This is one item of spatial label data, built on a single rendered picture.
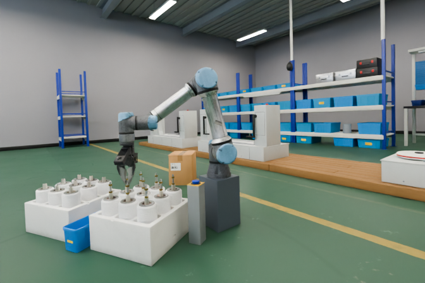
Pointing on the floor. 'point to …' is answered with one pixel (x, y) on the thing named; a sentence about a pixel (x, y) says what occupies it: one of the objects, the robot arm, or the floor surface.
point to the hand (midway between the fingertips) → (126, 182)
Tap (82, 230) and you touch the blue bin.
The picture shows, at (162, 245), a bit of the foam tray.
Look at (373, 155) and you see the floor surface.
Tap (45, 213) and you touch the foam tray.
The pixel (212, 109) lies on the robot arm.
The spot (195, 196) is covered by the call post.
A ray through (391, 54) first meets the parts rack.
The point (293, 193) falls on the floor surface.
